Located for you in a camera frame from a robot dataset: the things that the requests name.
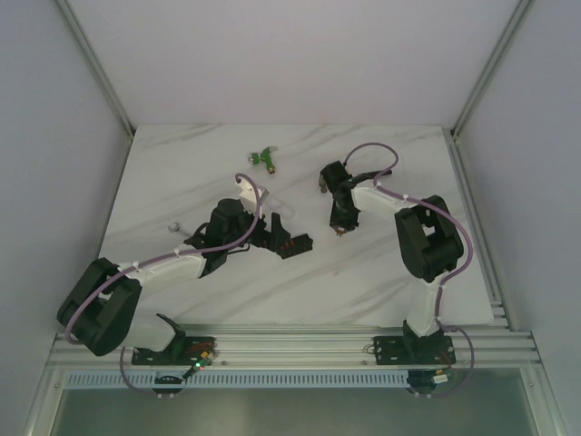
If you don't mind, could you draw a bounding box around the green spray gun toy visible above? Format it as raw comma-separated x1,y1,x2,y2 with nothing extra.
248,146,278,174

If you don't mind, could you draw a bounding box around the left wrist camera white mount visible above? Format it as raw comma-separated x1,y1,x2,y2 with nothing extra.
236,178,268,213

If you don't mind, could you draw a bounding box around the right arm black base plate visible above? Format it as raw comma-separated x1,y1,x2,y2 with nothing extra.
372,332,457,367

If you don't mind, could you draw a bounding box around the left aluminium frame post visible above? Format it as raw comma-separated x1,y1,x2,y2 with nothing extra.
54,0,136,142

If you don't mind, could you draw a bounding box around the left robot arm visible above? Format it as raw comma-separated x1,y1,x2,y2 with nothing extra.
57,199,292,365

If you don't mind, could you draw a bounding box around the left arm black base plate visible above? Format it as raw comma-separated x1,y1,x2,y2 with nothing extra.
131,336,215,366

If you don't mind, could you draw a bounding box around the black fuse box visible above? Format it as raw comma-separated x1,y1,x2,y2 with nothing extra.
276,233,313,259

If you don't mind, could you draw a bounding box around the grey metal bolt tool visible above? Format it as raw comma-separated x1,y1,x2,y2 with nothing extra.
168,222,192,238

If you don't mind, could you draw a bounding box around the aluminium front rail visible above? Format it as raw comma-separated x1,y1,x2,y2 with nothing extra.
47,320,544,372

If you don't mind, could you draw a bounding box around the hammer with black handle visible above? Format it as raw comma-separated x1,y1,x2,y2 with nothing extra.
317,168,393,195

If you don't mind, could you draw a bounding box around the right aluminium frame post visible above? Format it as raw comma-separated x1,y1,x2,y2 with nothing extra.
448,0,535,137

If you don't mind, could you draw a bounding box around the slotted grey cable duct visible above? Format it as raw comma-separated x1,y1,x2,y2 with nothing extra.
64,369,420,390

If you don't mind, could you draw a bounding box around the aluminium frame post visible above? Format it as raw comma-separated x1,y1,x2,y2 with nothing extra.
54,0,136,142
448,0,535,137

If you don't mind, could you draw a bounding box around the clear plastic fuse box cover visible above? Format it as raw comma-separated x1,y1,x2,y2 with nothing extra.
263,194,296,220

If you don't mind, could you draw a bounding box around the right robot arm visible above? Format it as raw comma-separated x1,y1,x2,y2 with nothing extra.
319,161,473,362

